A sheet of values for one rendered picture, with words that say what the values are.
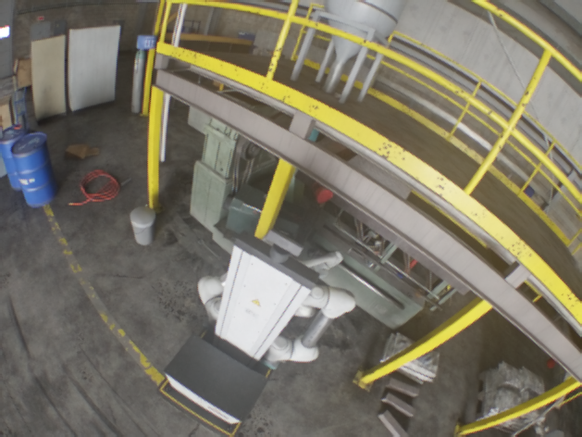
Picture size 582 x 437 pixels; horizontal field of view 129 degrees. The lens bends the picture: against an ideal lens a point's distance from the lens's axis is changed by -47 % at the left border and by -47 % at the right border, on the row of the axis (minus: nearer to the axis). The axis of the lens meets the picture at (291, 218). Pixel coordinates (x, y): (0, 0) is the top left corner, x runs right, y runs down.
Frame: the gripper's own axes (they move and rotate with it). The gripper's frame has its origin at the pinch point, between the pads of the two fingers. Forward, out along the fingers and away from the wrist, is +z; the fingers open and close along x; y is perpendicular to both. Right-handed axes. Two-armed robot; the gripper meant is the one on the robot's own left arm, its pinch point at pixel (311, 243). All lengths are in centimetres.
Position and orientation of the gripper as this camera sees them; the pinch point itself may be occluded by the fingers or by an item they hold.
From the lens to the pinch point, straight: 247.8
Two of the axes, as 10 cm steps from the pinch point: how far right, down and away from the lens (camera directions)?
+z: -2.5, -7.0, 6.8
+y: -3.1, 7.2, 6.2
